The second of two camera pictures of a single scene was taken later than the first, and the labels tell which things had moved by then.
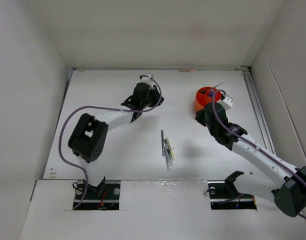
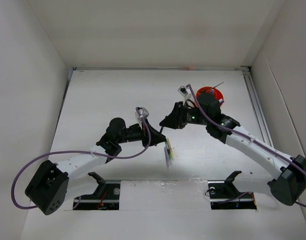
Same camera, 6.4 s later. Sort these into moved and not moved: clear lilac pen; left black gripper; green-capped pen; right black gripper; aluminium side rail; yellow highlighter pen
Moved: left black gripper; right black gripper
Not moved: yellow highlighter pen; clear lilac pen; green-capped pen; aluminium side rail
